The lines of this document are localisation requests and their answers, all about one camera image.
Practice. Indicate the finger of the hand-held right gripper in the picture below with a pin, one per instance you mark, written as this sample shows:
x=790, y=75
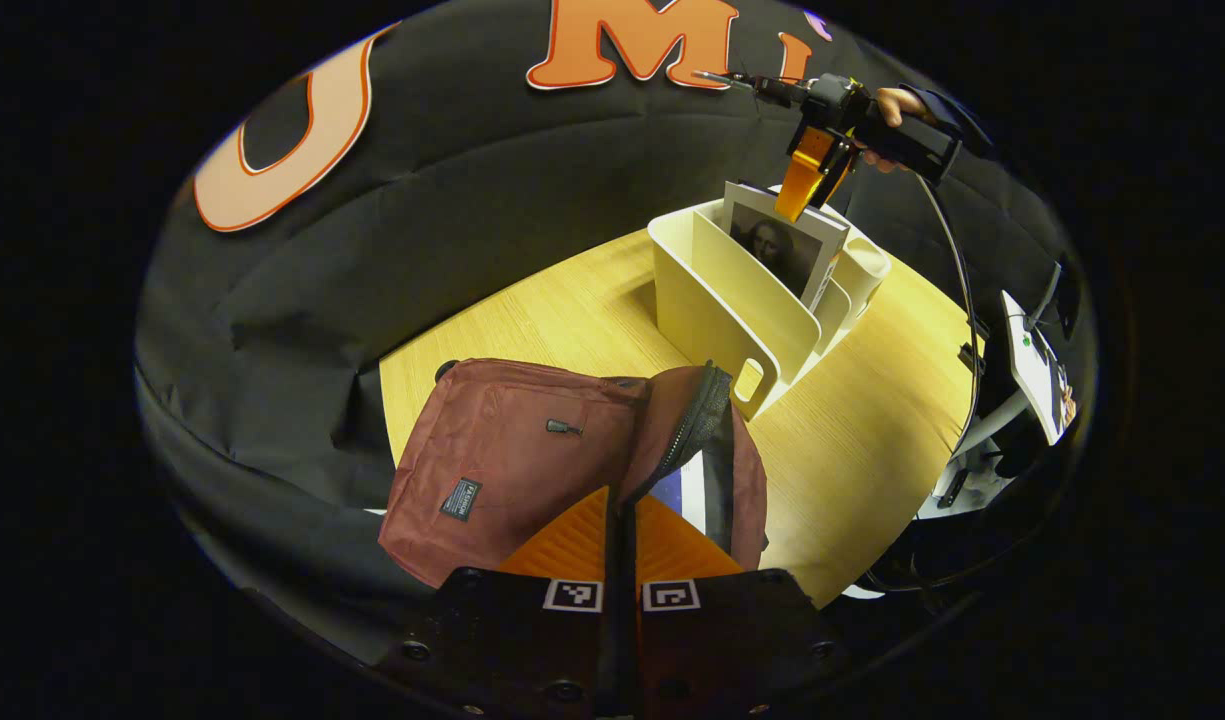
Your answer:
x=840, y=165
x=804, y=180

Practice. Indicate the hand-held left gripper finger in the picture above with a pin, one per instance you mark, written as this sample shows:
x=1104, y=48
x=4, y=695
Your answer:
x=610, y=650
x=634, y=650

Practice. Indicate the white portrait cover book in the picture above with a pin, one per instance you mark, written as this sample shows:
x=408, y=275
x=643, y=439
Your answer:
x=772, y=250

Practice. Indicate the thick blue book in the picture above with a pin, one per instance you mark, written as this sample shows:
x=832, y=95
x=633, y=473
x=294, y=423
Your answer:
x=684, y=495

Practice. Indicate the white bookshelf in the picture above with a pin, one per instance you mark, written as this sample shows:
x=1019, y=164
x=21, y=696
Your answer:
x=712, y=330

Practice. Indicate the maroon schoolbag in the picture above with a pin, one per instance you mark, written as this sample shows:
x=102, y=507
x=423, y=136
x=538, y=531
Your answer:
x=512, y=450

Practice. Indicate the white electronic device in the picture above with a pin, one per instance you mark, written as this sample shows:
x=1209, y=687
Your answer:
x=1032, y=370

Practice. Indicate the white device stand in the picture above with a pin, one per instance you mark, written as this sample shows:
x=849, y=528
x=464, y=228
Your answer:
x=982, y=425

